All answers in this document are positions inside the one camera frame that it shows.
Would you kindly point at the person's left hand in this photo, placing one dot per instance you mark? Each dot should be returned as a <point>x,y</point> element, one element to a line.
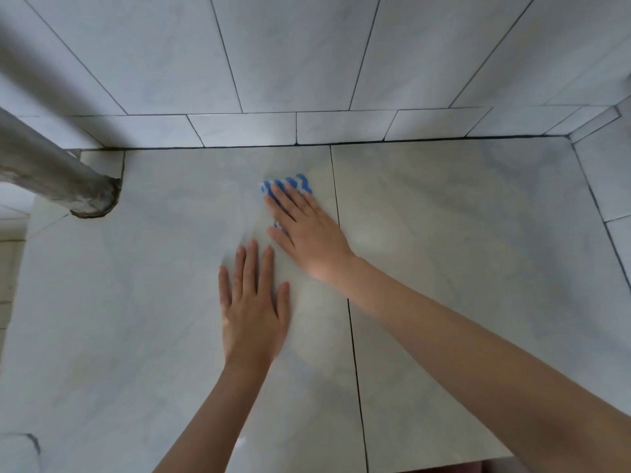
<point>252,325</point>

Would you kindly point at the person's right hand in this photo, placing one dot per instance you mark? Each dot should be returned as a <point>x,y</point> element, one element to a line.
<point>315,236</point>

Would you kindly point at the person's left thumb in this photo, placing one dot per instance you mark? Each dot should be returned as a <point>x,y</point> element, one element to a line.
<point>283,302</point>

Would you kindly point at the person's left little finger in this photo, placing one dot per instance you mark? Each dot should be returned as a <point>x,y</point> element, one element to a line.
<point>225,288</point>

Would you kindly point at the person's left middle finger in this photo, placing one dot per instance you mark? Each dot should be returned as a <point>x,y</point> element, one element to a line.
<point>252,268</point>

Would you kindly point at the person's right middle finger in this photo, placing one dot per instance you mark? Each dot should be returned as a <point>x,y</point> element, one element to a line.
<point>287,200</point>

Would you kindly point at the person's right thumb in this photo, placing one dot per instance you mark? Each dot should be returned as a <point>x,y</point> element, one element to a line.
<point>282,238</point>

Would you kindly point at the person's right little finger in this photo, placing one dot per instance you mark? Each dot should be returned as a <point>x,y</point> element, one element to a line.
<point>312,203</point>

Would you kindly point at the blue white striped cleaning cloth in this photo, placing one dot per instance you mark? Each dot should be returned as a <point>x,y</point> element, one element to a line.
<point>288,183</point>

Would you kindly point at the person's right forearm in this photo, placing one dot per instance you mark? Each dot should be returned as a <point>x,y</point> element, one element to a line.
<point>473,369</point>

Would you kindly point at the person's left forearm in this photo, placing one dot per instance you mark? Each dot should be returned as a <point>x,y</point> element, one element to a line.
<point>217,418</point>

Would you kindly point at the grey metal pipe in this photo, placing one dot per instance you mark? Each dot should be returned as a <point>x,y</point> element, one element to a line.
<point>49,167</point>

